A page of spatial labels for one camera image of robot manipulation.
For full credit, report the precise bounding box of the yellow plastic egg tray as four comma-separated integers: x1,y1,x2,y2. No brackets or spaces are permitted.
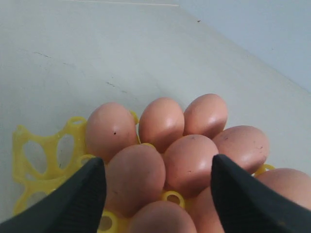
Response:
12,110,276,233

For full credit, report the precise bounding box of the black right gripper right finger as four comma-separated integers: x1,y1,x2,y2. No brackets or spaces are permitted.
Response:
210,154,311,233

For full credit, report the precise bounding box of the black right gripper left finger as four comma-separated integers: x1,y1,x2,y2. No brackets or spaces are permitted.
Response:
0,158,106,233

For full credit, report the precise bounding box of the brown egg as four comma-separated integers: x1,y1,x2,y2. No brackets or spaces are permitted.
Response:
85,102,138,163
212,125,270,174
189,187,224,233
138,97,185,153
127,201,197,233
183,94,228,139
163,134,219,199
257,168,311,209
105,144,166,217

